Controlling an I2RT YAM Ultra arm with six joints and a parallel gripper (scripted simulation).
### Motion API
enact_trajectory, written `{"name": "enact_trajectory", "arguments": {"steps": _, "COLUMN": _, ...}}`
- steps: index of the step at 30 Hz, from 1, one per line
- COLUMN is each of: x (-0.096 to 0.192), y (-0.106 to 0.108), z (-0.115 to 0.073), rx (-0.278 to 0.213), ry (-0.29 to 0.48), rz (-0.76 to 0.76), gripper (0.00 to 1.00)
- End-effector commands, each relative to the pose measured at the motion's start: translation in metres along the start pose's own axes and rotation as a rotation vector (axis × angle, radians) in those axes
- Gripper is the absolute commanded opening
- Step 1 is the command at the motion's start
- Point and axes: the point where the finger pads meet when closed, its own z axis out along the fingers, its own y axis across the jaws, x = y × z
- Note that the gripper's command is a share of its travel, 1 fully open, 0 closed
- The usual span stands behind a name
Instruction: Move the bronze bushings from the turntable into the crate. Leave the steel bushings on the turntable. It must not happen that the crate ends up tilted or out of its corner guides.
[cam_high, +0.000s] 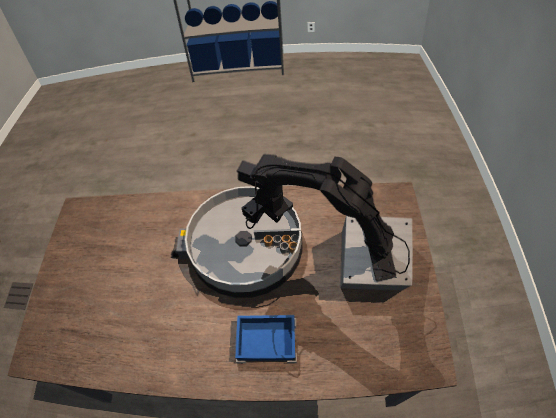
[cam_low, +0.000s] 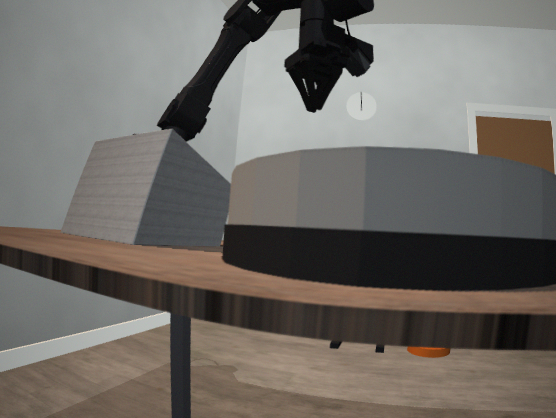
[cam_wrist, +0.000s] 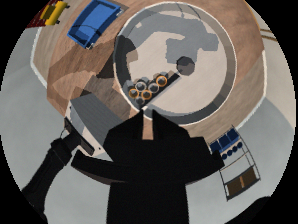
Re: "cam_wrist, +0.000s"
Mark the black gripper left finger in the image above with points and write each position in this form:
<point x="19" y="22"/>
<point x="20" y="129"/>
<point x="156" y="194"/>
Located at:
<point x="129" y="128"/>

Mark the blue open box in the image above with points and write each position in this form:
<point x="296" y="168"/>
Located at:
<point x="91" y="17"/>

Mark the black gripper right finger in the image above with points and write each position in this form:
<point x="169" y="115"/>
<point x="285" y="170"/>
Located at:
<point x="166" y="128"/>

